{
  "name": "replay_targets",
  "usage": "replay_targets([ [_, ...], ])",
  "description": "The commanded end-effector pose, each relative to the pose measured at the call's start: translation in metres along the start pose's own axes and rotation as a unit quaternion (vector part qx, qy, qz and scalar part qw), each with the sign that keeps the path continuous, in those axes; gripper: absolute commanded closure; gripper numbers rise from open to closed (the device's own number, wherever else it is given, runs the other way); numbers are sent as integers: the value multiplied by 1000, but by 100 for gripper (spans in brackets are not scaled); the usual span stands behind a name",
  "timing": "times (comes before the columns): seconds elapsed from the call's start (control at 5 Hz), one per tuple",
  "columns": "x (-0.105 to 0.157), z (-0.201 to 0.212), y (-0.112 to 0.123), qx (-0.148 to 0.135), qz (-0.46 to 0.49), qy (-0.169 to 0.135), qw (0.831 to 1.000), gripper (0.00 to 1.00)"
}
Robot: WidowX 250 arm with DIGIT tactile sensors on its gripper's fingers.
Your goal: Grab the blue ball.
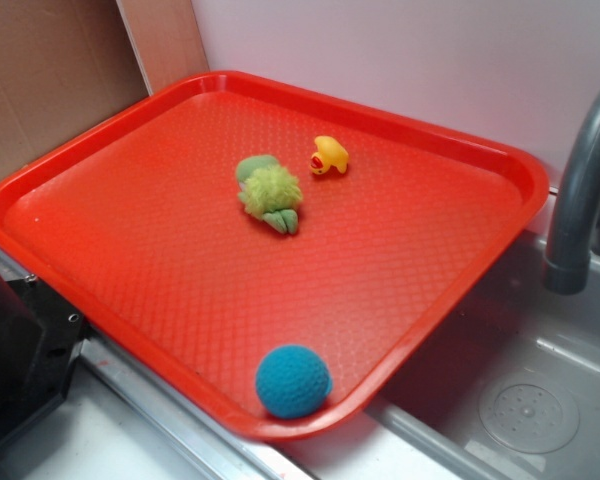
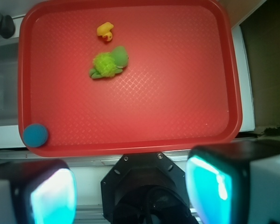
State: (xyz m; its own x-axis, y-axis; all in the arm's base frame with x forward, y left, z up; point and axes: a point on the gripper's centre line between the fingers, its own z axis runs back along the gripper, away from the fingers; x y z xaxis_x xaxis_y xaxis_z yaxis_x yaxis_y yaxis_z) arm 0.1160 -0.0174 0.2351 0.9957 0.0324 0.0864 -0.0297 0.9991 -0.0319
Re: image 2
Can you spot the green plush turtle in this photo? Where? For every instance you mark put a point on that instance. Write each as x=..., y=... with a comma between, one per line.
x=109, y=64

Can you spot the black knob object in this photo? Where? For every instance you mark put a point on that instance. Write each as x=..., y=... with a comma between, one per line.
x=7, y=26

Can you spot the red plastic tray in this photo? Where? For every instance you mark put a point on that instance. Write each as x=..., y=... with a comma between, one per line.
x=180, y=88

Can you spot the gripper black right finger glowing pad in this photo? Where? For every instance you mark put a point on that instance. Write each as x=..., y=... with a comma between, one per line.
x=235, y=183

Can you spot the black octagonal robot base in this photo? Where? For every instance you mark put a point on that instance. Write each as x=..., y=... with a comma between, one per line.
x=146, y=188

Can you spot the blue ball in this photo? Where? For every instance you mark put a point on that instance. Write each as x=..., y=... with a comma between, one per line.
x=35, y=135

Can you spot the yellow rubber duck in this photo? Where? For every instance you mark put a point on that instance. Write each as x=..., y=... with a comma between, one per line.
x=105, y=31

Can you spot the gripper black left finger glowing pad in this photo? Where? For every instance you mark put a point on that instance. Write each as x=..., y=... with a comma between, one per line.
x=37, y=192

